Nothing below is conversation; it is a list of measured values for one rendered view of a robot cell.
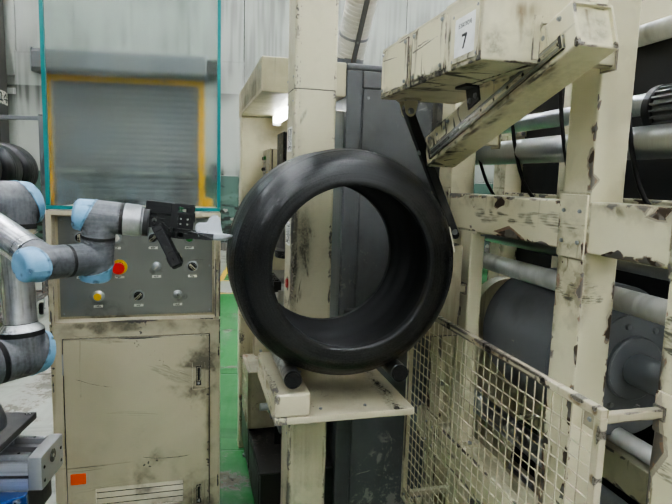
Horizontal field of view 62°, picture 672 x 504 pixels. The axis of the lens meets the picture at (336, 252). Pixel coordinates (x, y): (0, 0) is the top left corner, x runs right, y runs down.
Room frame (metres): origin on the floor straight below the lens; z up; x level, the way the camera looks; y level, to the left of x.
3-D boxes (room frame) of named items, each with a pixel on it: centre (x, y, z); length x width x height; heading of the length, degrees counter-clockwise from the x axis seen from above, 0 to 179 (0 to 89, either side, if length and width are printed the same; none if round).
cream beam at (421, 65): (1.47, -0.31, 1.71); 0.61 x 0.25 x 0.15; 15
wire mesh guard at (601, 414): (1.38, -0.37, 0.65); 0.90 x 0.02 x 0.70; 15
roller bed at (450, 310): (1.83, -0.31, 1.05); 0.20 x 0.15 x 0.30; 15
